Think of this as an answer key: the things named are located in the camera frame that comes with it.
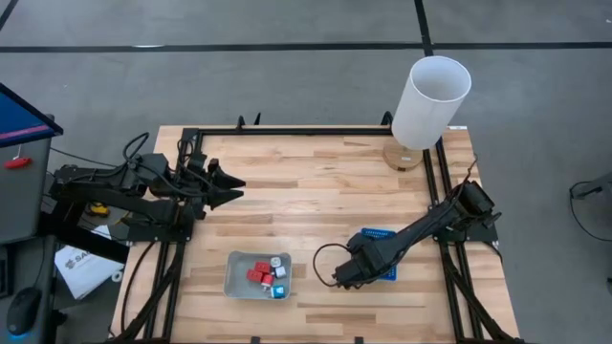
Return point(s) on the black computer mouse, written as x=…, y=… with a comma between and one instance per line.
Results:
x=21, y=310

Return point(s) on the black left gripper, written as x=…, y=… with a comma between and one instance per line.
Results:
x=196, y=188

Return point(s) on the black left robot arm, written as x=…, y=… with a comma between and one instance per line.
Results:
x=143, y=208

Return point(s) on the yellow tool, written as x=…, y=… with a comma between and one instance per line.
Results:
x=99, y=208

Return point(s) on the blue and white wall charger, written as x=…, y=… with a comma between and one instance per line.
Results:
x=277, y=291

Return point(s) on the grey plastic bin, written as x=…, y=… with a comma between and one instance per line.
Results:
x=234, y=286

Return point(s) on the white cylindrical lamp shade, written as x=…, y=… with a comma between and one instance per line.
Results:
x=430, y=110

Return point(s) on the blue plastic basket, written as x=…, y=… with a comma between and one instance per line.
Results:
x=378, y=233

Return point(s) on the white printed paper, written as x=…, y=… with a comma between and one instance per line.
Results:
x=83, y=270

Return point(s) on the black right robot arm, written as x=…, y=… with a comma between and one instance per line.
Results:
x=430, y=222

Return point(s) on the grey cabinet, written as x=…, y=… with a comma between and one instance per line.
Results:
x=24, y=200

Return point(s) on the white tape roll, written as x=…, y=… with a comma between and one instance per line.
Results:
x=113, y=276

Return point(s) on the black aluminium frame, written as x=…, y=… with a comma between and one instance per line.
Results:
x=287, y=131

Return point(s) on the black table clamp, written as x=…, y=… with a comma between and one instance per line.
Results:
x=387, y=118
x=241, y=123
x=257, y=119

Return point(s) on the blue screen monitor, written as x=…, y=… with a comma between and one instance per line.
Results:
x=21, y=117

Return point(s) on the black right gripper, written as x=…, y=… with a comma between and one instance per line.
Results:
x=365, y=260

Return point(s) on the grey chair leg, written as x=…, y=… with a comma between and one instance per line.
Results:
x=602, y=184

